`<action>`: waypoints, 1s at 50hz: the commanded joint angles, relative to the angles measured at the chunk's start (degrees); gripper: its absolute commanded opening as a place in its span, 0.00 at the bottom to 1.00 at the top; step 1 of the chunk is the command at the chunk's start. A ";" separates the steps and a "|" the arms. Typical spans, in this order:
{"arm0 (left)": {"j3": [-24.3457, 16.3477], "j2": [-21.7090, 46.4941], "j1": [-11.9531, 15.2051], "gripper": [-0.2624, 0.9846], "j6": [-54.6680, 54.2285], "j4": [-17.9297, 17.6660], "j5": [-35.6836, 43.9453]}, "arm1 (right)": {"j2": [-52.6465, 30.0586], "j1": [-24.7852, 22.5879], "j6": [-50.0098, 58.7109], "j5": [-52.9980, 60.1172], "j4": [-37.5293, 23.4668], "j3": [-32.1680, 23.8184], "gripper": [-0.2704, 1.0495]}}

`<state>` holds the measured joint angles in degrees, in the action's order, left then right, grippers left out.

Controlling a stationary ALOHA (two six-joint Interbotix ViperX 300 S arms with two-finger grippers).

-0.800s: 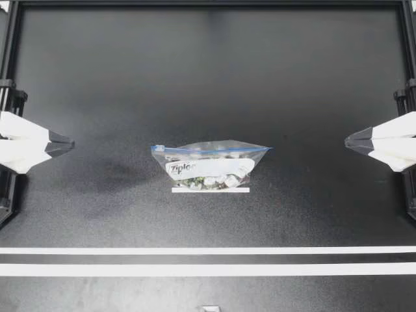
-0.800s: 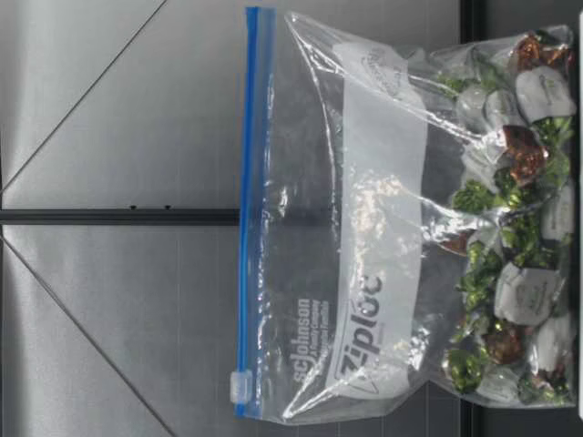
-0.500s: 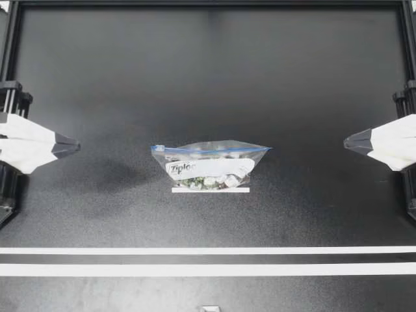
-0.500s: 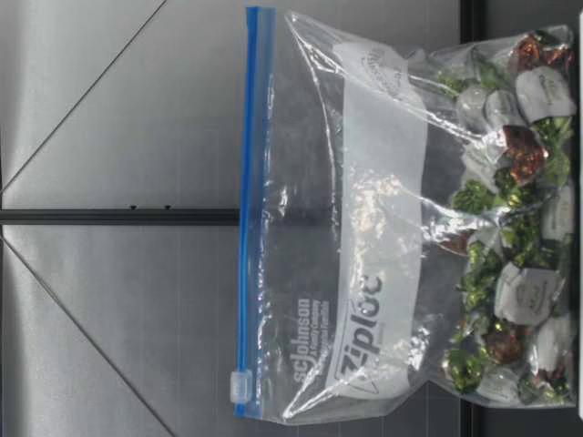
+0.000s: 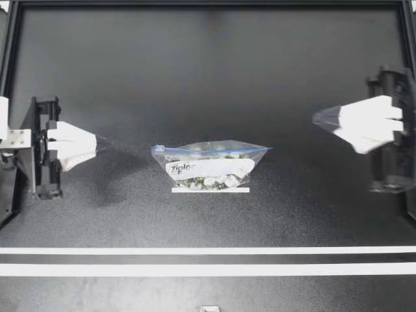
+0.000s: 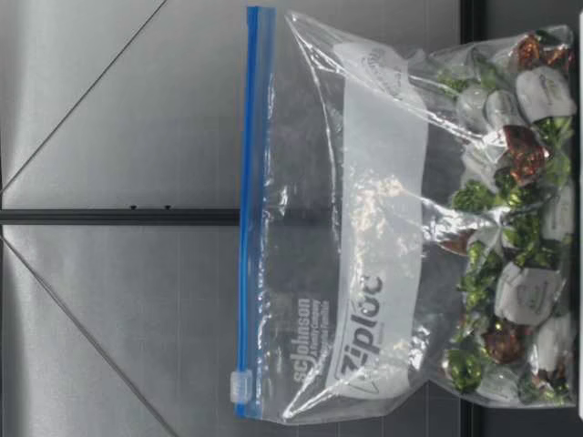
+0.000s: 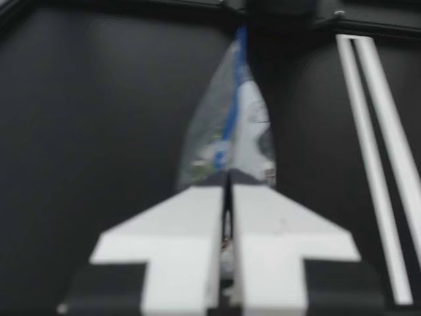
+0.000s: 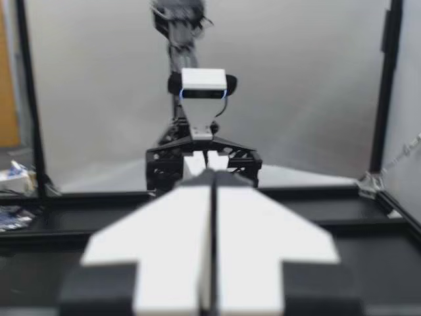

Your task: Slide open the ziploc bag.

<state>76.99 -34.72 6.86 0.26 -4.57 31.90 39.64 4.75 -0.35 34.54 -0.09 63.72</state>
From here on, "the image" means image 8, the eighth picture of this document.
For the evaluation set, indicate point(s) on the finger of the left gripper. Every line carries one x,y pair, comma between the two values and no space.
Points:
217,161
193,164

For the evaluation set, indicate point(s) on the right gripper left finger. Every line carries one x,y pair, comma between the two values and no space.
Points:
171,237

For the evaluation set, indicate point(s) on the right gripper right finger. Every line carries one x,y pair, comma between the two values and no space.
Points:
256,237

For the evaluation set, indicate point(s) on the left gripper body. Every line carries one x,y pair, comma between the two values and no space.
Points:
164,164

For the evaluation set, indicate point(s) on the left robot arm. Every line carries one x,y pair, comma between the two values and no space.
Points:
181,36

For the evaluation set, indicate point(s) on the white and blue packet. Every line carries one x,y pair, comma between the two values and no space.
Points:
16,176
14,217

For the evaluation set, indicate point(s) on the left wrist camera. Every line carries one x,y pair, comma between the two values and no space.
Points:
203,80

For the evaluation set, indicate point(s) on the black frame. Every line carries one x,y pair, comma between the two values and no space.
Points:
31,98

